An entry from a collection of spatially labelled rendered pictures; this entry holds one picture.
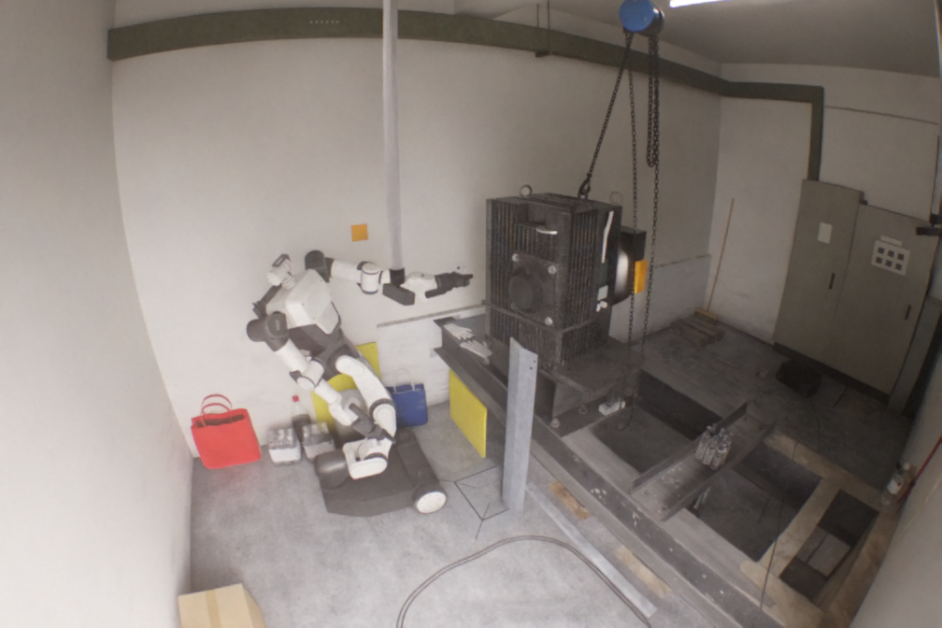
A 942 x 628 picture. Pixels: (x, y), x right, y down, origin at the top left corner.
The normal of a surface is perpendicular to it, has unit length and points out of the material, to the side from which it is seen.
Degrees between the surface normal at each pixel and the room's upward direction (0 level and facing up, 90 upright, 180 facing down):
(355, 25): 90
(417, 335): 90
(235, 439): 86
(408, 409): 90
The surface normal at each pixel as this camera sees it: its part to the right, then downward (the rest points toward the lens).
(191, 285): 0.46, 0.29
